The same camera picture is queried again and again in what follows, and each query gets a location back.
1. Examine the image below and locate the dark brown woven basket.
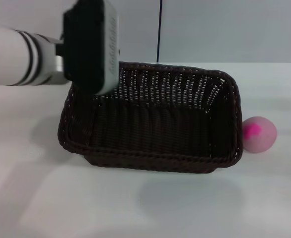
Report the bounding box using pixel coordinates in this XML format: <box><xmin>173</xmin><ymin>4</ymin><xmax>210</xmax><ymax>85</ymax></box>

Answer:
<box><xmin>58</xmin><ymin>61</ymin><xmax>243</xmax><ymax>176</ymax></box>

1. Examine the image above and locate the dark vertical wall strip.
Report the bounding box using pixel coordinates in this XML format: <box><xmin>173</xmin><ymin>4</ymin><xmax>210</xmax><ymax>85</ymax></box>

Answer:
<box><xmin>156</xmin><ymin>0</ymin><xmax>163</xmax><ymax>62</ymax></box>

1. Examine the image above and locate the pink grey foam ball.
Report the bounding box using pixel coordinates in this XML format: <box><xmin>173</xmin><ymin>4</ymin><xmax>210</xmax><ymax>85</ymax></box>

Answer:
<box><xmin>242</xmin><ymin>116</ymin><xmax>278</xmax><ymax>154</ymax></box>

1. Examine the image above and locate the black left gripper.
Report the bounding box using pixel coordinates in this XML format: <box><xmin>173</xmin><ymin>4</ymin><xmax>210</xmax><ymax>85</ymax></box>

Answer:
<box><xmin>62</xmin><ymin>0</ymin><xmax>121</xmax><ymax>97</ymax></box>

